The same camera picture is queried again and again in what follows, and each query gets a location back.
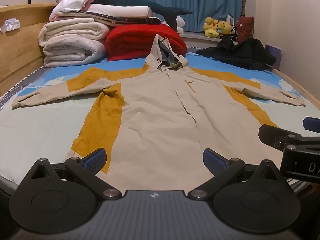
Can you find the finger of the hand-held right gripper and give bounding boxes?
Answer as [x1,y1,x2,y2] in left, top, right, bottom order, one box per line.
[259,124,304,153]
[303,117,320,133]

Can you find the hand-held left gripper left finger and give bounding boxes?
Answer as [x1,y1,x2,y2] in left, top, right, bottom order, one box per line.
[21,147,123,201]

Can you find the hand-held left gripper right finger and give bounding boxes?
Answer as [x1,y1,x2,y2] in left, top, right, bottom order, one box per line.
[187,148,288,201]

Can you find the beige and yellow hooded jacket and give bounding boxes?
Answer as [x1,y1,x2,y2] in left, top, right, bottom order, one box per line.
[11,34,307,174]

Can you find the black clothes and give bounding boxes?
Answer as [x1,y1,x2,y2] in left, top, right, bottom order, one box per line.
[195,36,277,72]

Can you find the white folded clothes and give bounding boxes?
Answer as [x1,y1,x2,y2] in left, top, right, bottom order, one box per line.
[86,4,152,18]

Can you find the blue and white printed bedsheet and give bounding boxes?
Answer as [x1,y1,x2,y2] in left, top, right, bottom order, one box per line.
[0,51,320,198]

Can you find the purple box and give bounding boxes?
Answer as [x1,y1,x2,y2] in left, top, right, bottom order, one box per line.
[265,44,282,70]

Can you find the dark red pillow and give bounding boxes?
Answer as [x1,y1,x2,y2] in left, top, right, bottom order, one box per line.
[235,16,255,43]

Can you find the white textured folded quilt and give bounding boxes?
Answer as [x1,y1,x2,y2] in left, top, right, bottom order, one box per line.
[42,36,107,68]

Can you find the yellow plush toy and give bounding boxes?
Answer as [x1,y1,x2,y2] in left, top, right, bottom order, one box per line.
[216,20,234,35]
[203,17,221,38]

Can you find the red folded blanket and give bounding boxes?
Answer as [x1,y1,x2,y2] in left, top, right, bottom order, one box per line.
[105,24,187,62]

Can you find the cream folded quilt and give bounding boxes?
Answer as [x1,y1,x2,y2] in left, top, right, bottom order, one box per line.
[38,21,110,47]

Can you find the white plush toy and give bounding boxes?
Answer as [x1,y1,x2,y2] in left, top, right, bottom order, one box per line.
[164,15,185,34]

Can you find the white tissue pack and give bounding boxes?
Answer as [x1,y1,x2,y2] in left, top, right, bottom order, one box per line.
[0,17,20,33]

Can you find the pink and white cloth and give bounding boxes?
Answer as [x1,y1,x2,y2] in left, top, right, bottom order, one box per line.
[49,0,97,22]

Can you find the dark teal shark plush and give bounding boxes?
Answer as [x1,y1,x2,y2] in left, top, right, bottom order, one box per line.
[91,0,194,27]

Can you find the wooden bed frame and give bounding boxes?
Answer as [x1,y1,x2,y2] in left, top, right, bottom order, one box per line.
[0,3,320,120]

